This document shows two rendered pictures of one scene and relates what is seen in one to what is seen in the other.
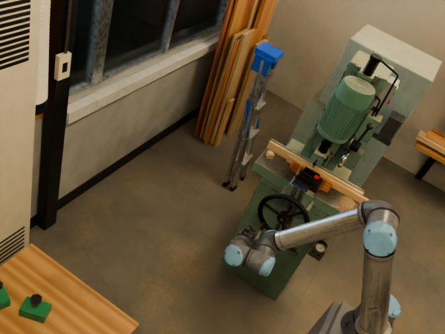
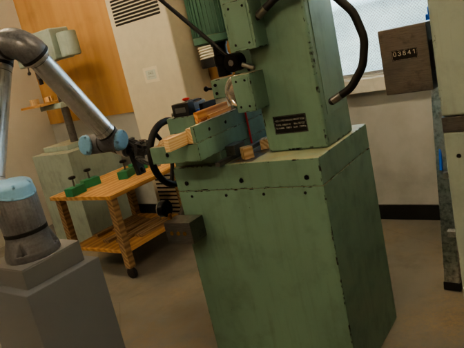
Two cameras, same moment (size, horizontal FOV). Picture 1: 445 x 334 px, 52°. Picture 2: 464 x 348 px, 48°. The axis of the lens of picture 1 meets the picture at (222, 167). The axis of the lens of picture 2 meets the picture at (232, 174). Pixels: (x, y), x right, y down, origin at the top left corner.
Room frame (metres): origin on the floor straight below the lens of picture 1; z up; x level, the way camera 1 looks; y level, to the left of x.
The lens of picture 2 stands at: (2.82, -2.29, 1.16)
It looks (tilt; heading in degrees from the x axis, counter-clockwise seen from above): 13 degrees down; 112
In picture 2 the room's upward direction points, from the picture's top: 13 degrees counter-clockwise
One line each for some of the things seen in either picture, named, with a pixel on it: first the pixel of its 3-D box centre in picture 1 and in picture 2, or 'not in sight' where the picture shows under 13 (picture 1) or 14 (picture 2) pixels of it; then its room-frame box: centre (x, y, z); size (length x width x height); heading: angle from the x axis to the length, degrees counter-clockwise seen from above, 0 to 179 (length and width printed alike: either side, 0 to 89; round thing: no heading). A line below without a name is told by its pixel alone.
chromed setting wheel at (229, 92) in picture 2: (344, 158); (241, 92); (2.25, -0.63, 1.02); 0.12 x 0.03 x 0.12; 166
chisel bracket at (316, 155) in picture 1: (320, 155); (233, 88); (2.17, -0.48, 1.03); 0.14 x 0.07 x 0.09; 166
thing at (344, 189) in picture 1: (330, 182); (215, 125); (2.12, -0.60, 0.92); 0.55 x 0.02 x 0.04; 76
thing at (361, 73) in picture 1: (368, 70); not in sight; (2.29, -0.51, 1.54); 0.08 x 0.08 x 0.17; 76
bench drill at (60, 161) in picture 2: not in sight; (73, 135); (0.26, 1.04, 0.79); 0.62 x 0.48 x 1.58; 165
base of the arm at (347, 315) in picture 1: (363, 325); (29, 240); (1.46, -0.92, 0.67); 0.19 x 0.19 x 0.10
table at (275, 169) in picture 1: (302, 187); (213, 133); (2.05, -0.46, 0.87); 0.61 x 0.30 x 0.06; 76
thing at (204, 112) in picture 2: (314, 178); (213, 117); (2.07, -0.49, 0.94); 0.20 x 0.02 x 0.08; 76
